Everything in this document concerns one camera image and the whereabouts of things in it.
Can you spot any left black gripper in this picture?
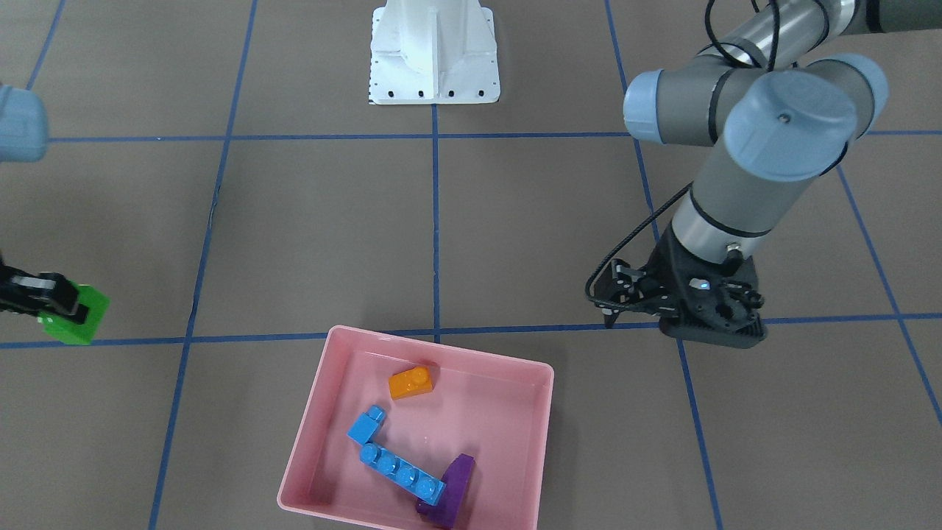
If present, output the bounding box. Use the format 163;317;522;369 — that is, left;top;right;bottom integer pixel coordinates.
600;225;693;329

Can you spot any green toy block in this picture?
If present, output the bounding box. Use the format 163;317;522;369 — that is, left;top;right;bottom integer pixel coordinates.
36;282;110;346

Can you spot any pink plastic box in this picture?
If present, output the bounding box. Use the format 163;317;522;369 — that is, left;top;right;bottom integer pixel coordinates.
277;325;554;529

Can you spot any orange toy block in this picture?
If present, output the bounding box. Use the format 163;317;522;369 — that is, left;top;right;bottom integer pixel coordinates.
387;366;434;400

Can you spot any purple toy block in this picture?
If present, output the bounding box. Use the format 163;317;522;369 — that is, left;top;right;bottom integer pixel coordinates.
415;453;475;529

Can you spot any long blue toy block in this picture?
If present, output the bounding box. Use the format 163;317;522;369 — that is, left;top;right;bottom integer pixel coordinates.
359;442;445;506

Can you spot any small blue toy block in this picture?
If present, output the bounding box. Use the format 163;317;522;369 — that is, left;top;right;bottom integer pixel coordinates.
347;405;386;445

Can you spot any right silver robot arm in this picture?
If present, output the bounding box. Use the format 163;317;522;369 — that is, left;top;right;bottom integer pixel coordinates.
1;85;88;325

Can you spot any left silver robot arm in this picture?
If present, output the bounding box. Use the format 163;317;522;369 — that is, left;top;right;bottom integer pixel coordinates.
586;1;940;334

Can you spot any white pedestal column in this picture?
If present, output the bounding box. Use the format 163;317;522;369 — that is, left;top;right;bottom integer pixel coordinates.
368;1;501;105

